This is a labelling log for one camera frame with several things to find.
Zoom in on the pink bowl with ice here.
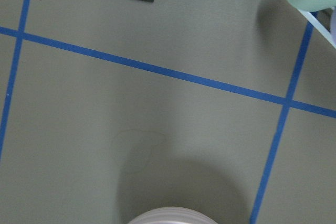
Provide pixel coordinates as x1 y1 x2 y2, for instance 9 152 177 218
129 207 217 224

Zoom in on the lilac cup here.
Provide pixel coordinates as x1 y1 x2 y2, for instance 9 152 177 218
330 7 336 44

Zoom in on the white wire cup rack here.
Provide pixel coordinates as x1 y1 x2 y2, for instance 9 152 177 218
287 1 335 47

